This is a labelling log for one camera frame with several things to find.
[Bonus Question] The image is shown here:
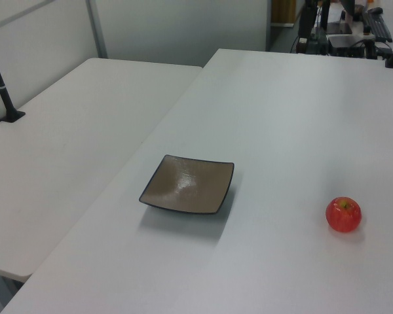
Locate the red apple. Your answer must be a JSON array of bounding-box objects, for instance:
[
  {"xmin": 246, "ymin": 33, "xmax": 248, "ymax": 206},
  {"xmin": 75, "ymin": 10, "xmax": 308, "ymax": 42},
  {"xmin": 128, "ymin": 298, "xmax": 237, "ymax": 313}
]
[{"xmin": 325, "ymin": 196, "xmax": 362, "ymax": 234}]

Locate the brown square ceramic plate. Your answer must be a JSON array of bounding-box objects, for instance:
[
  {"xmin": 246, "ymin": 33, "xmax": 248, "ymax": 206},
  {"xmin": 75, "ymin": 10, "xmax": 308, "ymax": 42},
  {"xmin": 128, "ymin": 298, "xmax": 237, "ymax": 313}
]
[{"xmin": 138, "ymin": 154, "xmax": 236, "ymax": 216}]

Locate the white side table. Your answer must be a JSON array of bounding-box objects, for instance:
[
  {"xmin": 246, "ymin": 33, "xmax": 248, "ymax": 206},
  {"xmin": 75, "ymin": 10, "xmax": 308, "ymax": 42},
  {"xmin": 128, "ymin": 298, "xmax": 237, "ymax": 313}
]
[{"xmin": 0, "ymin": 58, "xmax": 204, "ymax": 314}]

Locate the yellow wooden cabinet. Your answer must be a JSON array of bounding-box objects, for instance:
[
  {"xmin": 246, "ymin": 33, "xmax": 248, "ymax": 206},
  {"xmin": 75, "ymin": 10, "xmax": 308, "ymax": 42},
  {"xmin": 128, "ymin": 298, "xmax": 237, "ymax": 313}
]
[{"xmin": 270, "ymin": 0, "xmax": 297, "ymax": 27}]

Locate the grey flat box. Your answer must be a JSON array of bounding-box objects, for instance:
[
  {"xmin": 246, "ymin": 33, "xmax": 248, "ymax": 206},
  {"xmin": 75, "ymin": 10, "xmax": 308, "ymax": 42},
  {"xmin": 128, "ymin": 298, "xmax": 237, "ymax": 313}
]
[{"xmin": 327, "ymin": 35, "xmax": 365, "ymax": 50}]

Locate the black flat screen device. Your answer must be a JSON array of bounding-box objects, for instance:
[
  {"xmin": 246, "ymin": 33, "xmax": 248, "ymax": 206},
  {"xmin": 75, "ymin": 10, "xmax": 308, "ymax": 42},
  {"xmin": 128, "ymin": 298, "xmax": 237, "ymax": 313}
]
[{"xmin": 326, "ymin": 22, "xmax": 354, "ymax": 35}]

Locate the black pole with base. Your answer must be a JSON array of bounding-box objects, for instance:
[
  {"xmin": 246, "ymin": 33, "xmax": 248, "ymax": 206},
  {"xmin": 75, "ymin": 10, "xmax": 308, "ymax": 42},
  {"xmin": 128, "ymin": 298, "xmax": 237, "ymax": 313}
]
[{"xmin": 0, "ymin": 34, "xmax": 26, "ymax": 124}]

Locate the black keyboard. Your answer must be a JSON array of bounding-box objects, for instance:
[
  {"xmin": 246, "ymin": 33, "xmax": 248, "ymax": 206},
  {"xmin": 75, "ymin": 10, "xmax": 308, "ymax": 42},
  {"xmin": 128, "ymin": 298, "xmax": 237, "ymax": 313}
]
[{"xmin": 364, "ymin": 14, "xmax": 393, "ymax": 43}]

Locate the thin black upright post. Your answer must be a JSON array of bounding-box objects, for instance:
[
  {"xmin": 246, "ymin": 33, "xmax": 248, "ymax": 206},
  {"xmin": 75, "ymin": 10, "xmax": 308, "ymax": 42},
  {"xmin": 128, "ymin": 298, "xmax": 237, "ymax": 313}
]
[{"xmin": 320, "ymin": 0, "xmax": 331, "ymax": 34}]

